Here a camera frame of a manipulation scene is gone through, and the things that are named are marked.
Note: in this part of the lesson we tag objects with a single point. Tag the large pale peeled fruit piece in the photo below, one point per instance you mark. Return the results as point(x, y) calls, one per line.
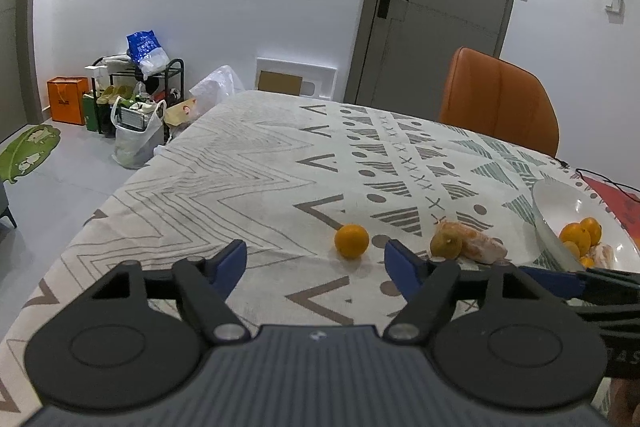
point(602, 255)

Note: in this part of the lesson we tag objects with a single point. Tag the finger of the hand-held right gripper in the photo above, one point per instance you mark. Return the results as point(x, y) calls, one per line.
point(555, 281)

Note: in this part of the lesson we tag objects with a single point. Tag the person's right hand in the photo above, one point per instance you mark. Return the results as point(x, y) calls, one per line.
point(625, 404)

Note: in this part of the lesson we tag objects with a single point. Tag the small pale peeled fruit piece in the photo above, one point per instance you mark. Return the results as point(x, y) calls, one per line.
point(482, 248)

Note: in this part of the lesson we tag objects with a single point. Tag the green box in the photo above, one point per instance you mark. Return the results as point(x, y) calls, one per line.
point(92, 112)

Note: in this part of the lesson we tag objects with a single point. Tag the white wall socket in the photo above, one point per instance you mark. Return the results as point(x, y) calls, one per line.
point(614, 2)

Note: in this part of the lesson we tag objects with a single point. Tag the white shopping bag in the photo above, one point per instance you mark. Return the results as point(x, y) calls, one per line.
point(135, 134)

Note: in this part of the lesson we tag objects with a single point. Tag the orange paper bag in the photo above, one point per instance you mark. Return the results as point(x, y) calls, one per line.
point(67, 100)

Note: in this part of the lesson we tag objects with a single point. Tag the brown paper bag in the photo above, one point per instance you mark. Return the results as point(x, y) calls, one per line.
point(182, 113)

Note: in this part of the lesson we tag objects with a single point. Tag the grey side door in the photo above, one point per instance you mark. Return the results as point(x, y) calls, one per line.
point(15, 17)

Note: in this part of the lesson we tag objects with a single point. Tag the white framed board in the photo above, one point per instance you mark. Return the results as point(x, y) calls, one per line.
point(295, 78)

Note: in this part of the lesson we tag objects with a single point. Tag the green floor mat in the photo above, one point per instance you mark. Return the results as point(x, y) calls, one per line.
point(30, 153)

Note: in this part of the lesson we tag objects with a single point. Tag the clear plastic bag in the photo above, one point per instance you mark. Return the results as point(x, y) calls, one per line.
point(217, 84)

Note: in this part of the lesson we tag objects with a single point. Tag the green-brown round fruit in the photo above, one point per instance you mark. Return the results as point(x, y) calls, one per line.
point(446, 244)

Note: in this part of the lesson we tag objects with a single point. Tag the blue plastic bag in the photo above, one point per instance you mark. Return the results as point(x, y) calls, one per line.
point(145, 52)

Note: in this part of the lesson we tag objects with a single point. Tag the white bowl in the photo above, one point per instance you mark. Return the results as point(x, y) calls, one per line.
point(547, 227)

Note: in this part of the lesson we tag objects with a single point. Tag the large orange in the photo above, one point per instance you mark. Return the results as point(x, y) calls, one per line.
point(575, 234)

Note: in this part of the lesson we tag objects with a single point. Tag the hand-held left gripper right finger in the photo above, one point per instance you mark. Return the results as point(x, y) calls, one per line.
point(404, 268)

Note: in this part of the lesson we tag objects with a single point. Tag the patterned tablecloth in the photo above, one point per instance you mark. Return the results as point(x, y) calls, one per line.
point(225, 187)

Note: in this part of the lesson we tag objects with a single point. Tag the small orange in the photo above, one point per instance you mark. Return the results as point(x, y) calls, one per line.
point(572, 250)

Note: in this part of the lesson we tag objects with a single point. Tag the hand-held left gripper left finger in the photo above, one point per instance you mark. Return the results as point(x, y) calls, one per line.
point(230, 264)

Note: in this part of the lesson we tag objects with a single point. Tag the black shoe rack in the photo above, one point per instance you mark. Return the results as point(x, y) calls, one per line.
point(172, 87)

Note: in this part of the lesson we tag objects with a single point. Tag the orange leather chair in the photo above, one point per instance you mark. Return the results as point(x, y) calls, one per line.
point(500, 102)

